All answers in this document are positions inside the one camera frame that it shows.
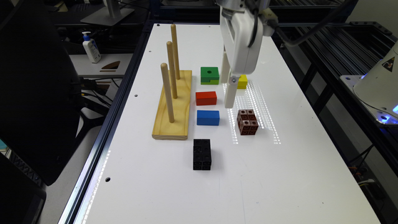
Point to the yellow wooden cube with hole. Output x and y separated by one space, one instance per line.
242 82

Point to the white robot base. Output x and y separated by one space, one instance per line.
377 89

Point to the green wooden block with hole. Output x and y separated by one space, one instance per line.
209 76

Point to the black office chair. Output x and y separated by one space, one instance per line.
41 98

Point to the red wooden block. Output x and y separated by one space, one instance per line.
206 98

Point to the blue wooden block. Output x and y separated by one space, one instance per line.
208 117

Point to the brown studded brick cube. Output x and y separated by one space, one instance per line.
247 122

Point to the grey monitor stand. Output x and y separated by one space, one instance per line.
109 15

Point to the wooden peg base board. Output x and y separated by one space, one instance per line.
178 130

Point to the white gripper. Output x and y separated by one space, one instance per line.
238 56

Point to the front wooden peg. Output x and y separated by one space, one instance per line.
167 92

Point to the wooden peg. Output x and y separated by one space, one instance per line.
167 92
173 83
175 50

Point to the middle wooden peg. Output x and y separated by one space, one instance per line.
173 83

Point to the black studded brick block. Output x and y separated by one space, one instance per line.
201 154

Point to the white lotion pump bottle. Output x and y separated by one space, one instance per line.
91 48

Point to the rear wooden peg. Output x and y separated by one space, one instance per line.
175 50

